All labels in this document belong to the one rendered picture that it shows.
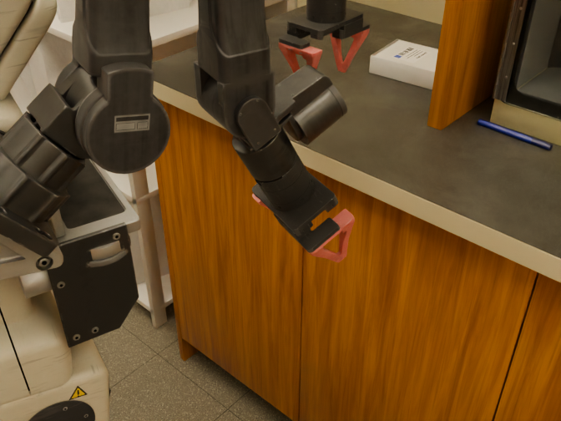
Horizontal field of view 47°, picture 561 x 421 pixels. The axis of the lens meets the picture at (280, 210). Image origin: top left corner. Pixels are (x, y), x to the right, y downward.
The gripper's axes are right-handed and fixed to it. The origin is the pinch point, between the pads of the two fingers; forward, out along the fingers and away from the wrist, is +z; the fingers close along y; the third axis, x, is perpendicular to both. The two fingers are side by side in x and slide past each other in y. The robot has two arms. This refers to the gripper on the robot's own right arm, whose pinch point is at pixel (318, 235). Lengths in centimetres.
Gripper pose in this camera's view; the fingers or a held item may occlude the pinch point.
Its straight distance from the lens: 84.0
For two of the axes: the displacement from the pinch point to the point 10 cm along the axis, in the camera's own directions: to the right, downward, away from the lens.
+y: -5.2, -5.0, 7.0
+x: -7.6, 6.4, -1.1
